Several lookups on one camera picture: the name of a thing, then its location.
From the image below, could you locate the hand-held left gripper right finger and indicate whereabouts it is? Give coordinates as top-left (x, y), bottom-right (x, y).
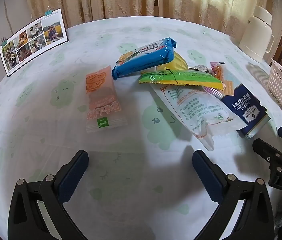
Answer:
top-left (192, 149), bottom-right (275, 240)

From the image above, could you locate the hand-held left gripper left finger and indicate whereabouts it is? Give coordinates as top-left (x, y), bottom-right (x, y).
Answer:
top-left (7, 150), bottom-right (89, 240)

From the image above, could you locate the white printed snack packet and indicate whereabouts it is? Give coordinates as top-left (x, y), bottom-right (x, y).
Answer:
top-left (149, 83), bottom-right (249, 152)

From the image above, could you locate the green yellow snack packet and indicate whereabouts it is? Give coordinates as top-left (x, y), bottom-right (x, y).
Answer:
top-left (138, 69), bottom-right (227, 91)

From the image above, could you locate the yellow jelly cup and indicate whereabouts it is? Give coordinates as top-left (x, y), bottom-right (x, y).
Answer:
top-left (156, 51), bottom-right (189, 72)

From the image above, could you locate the navy cracker packet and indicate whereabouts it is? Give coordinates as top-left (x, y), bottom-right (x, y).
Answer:
top-left (219, 82), bottom-right (271, 140)

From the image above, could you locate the small orange cracker packet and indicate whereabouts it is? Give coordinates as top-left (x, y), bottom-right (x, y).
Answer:
top-left (221, 80), bottom-right (234, 96)

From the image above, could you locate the orange translucent snack packet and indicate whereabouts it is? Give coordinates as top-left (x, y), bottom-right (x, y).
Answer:
top-left (85, 65), bottom-right (128, 133)

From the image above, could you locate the small orange snack packet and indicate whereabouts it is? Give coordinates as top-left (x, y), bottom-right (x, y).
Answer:
top-left (210, 61), bottom-right (225, 82)

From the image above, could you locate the silver patterned candy wrapper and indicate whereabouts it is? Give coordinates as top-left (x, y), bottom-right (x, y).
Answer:
top-left (189, 64), bottom-right (210, 73)

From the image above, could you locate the white thermos jug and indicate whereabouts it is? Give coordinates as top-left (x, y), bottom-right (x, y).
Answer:
top-left (239, 5), bottom-right (275, 63)

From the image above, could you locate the blue cracker packet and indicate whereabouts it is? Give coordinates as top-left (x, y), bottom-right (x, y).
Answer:
top-left (111, 37), bottom-right (177, 81)

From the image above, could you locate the photo collage board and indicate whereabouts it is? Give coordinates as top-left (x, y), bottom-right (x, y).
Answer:
top-left (0, 8), bottom-right (69, 78)

